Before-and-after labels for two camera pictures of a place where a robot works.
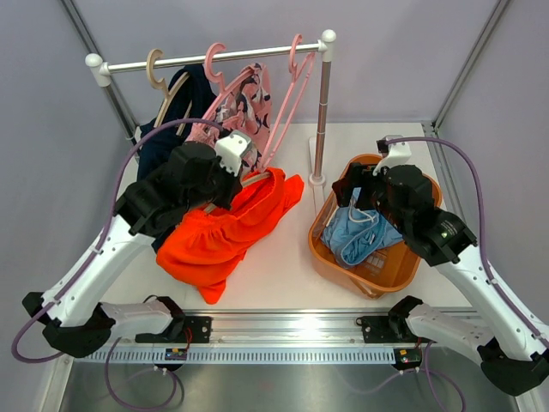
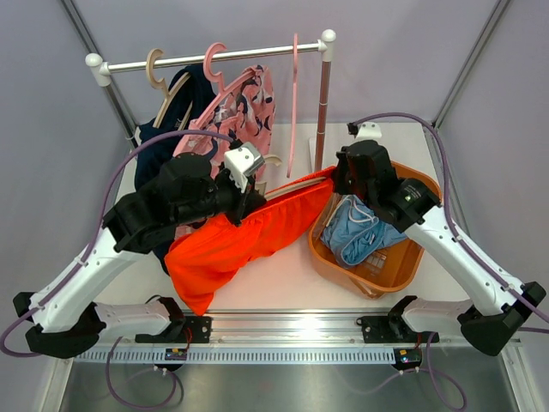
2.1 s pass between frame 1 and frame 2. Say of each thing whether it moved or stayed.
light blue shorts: stayed
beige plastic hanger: moved
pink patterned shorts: stayed
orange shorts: moved
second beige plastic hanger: stayed
